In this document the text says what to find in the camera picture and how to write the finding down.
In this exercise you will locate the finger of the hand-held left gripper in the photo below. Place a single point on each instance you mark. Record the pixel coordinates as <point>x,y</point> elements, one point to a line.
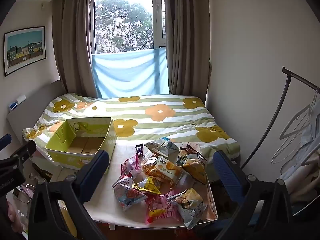
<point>21,153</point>
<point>5,141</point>

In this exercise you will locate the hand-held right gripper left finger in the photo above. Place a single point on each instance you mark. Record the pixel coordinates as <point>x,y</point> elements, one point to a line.
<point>96,172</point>

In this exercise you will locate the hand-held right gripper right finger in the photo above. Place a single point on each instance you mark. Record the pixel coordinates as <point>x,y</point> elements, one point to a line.
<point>225,173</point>

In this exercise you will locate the pink white snack bag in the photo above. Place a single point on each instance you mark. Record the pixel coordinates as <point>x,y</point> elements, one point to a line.
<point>128,166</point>

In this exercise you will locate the green cardboard box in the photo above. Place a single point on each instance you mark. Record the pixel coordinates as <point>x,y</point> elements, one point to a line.
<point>75,135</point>

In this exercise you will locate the pile of snack packets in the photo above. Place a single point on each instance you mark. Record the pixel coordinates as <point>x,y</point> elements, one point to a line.
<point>172,172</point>

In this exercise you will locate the blue white snack bag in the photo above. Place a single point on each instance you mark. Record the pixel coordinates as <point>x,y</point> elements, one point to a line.
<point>162,146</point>

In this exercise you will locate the person's left hand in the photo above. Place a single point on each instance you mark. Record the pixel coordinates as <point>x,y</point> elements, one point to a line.
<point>13,217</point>

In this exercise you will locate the white tray table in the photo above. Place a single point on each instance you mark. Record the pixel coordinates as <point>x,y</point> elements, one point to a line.
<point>125,152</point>

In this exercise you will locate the small blue white box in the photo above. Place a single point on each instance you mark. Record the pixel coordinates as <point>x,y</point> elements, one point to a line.
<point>12,106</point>

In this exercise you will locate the dark chocolate bar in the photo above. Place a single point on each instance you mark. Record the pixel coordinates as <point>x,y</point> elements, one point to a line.
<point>139,150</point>

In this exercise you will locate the grey bed headboard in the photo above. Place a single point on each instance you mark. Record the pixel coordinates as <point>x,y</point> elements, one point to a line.
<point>32,97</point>

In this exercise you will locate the clear waffle pack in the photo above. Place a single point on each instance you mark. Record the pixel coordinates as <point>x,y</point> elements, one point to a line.
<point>150,165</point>

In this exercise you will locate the floral striped blanket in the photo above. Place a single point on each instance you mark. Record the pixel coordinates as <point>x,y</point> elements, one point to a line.
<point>160,127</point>

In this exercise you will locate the hanging light clothes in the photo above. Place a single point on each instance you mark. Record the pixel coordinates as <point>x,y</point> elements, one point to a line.
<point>307,170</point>

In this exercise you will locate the framed houses picture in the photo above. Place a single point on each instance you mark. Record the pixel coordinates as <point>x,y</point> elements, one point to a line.
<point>25,48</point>

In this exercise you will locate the light blue cloth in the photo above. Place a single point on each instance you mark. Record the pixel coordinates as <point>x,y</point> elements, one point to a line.
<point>127,72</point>

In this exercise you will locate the brown curtain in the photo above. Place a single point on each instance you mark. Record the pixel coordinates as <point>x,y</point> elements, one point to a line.
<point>187,42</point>
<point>72,42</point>

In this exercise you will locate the metal clothes rack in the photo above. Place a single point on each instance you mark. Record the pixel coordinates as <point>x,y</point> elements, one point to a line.
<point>297,75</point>

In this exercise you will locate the window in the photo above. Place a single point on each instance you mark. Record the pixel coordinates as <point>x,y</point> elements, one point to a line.
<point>122,17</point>

